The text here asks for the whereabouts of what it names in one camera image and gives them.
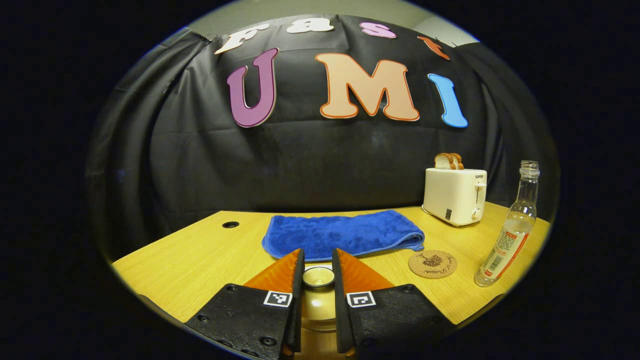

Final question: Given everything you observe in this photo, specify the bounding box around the clear glass water bottle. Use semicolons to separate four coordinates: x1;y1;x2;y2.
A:
474;160;541;288

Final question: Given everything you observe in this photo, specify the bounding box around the beige teacup lid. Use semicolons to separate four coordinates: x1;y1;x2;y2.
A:
301;266;337;331

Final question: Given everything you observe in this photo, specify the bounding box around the round cork coaster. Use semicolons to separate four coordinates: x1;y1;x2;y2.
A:
408;250;458;279

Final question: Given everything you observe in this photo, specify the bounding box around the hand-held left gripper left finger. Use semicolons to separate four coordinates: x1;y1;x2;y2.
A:
185;248;306;360

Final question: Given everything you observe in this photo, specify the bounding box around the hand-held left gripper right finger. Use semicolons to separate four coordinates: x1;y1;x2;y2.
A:
331;248;451;358

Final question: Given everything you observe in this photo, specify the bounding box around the white toaster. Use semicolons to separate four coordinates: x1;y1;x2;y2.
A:
422;167;488;227

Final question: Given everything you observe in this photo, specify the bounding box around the blue towel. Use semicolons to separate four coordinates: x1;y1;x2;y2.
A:
262;210;426;262

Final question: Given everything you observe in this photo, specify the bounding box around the black backdrop cloth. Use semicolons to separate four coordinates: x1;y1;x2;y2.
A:
85;14;558;261

